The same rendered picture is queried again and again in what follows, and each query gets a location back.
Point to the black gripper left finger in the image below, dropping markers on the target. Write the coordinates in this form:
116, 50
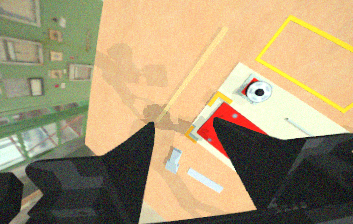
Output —
122, 171

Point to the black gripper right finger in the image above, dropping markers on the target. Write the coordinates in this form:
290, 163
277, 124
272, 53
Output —
265, 163

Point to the yellow rectangular outline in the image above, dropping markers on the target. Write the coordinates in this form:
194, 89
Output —
322, 33

